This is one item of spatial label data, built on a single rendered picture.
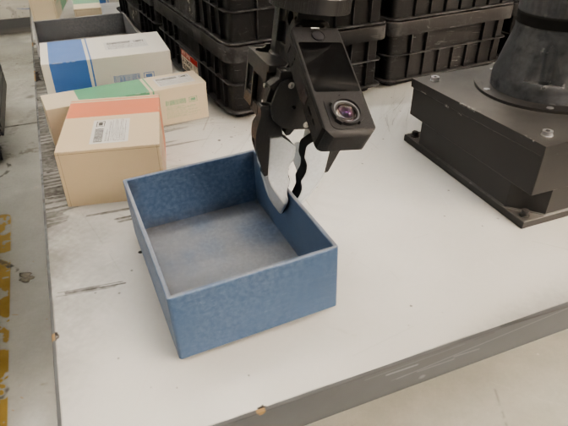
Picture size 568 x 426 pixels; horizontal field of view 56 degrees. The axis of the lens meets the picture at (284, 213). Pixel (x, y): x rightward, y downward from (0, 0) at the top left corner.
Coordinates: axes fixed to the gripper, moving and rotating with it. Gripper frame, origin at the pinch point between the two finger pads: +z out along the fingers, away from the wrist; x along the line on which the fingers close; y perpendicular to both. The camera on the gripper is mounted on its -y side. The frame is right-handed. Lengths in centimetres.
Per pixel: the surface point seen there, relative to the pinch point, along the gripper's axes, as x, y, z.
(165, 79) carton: 5.2, 41.8, 1.3
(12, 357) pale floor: 38, 68, 82
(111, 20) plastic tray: 9, 92, 4
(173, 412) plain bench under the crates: 14.4, -15.1, 8.7
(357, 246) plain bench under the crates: -8.5, -1.0, 5.6
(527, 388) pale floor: -76, 15, 67
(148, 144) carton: 11.6, 16.7, 0.7
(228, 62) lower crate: -3.1, 35.4, -3.7
